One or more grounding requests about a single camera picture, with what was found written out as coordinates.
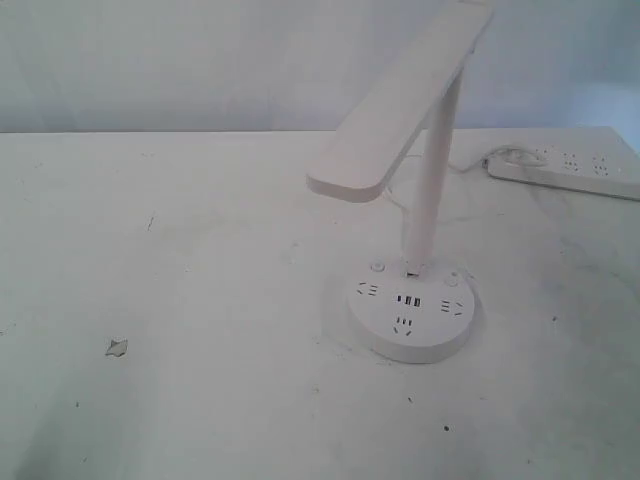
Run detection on white power strip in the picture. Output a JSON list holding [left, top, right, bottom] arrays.
[[484, 146, 639, 201]]

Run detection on white plug on strip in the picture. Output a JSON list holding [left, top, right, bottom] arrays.
[[484, 145, 547, 167]]

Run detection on white desk lamp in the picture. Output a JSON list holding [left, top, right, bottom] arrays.
[[306, 1, 492, 364]]

